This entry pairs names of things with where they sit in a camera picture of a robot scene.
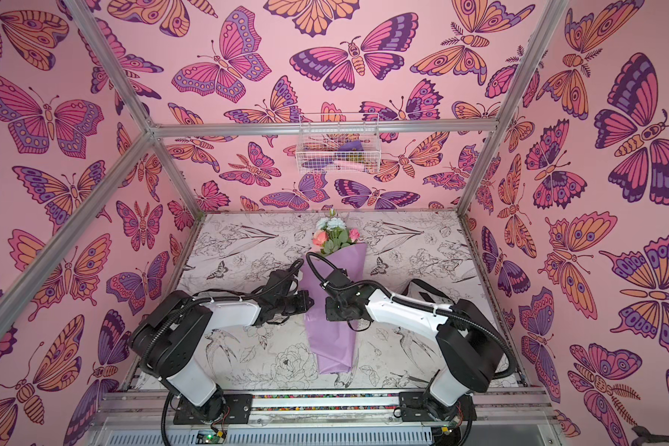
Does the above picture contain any white fake flower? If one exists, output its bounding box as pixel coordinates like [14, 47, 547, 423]
[316, 209, 347, 232]

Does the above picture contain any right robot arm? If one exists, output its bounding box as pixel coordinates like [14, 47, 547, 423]
[315, 269, 518, 421]

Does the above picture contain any purple pink wrapping paper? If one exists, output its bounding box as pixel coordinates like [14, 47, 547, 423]
[298, 243, 368, 375]

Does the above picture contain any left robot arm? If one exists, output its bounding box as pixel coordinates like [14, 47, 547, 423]
[128, 261, 314, 423]

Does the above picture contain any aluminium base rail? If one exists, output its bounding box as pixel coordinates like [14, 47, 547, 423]
[85, 388, 566, 445]

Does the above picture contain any small pink fake rose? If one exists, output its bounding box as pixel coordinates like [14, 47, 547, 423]
[349, 229, 361, 243]

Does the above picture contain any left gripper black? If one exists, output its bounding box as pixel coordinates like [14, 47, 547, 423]
[274, 290, 318, 316]

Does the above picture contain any orange pink fake rose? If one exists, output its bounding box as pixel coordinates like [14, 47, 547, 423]
[312, 230, 329, 249]

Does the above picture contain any aluminium frame structure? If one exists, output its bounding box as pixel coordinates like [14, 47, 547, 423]
[0, 0, 570, 446]

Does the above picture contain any black printed ribbon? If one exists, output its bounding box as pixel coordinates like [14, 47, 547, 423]
[403, 279, 455, 306]

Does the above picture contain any white wire basket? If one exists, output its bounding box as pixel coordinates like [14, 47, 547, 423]
[294, 113, 382, 175]

